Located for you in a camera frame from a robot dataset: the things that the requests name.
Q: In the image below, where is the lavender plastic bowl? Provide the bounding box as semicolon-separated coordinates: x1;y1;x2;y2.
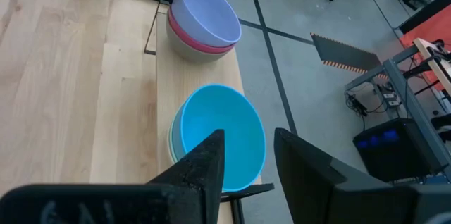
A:
170;0;243;49

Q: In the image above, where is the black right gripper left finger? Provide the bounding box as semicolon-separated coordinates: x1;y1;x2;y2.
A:
146;128;226;224

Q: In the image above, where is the wooden desk top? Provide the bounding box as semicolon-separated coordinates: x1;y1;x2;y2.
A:
412;37;451;97

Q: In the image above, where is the grey metal desk frame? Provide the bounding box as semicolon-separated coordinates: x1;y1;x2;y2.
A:
344;42;451;182

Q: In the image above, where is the black cable tangle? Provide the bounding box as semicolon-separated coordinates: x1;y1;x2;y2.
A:
344;89;388;132

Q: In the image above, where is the pink plastic bowl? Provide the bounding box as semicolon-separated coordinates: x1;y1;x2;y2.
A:
167;7;237;55

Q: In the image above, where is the black orange-edged floor mat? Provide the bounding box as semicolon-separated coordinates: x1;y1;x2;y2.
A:
309;32;389;80

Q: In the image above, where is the blue plastic bowl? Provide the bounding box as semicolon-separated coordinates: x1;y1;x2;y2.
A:
168;82;268;193

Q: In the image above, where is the white plastic bowl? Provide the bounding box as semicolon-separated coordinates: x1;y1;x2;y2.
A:
167;106;187;164

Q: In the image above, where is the black computer with blue lights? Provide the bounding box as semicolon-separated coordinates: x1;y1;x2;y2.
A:
352;117;444;184

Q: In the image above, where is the orange floor mat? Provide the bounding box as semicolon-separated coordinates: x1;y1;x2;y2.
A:
399;4;451;93

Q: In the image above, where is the beige plastic bowl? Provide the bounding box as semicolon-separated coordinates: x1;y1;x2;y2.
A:
165;19;235;64

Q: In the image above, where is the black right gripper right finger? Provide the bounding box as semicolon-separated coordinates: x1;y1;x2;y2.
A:
273;127;420;224

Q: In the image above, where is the grey power strip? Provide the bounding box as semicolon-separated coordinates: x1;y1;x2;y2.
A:
376;82;402;111

